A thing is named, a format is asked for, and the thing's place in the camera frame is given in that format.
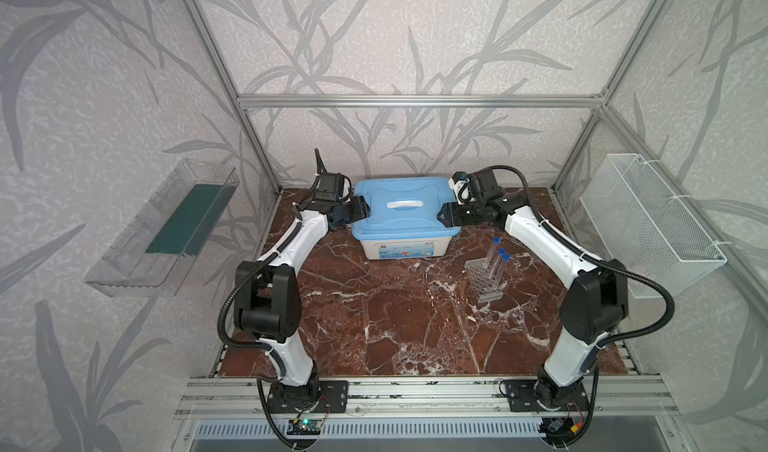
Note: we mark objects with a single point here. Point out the white plastic storage bin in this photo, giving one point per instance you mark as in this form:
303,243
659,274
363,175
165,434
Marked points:
405,249

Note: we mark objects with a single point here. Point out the green circuit board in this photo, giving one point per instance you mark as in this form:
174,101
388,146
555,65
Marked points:
305,427

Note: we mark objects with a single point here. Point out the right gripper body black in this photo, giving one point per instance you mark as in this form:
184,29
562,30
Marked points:
451,214

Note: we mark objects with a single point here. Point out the clear acrylic test tube rack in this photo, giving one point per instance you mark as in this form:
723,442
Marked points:
483,288

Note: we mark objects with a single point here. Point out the clear wall shelf green mat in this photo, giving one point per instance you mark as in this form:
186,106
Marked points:
154,254

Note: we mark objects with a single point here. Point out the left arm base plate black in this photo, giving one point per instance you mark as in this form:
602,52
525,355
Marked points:
325,396

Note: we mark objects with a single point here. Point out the blue plastic bin lid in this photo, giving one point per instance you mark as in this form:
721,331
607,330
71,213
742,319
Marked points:
404,208

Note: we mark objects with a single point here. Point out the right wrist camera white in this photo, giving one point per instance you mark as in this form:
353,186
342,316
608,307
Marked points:
459,184

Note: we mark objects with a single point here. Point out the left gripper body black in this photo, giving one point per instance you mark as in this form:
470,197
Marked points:
354,212

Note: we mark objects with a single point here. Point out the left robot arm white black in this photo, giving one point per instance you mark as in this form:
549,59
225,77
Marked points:
264,309

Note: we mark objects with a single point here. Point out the blue capped test tube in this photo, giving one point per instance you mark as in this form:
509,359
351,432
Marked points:
492,254
504,267
496,266

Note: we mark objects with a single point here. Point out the white wire mesh basket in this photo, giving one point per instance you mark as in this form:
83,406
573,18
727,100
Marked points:
646,226

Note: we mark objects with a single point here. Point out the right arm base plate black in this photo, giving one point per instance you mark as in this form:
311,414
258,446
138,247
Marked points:
533,395

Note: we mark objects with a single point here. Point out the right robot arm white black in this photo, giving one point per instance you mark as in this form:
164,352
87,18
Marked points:
596,301

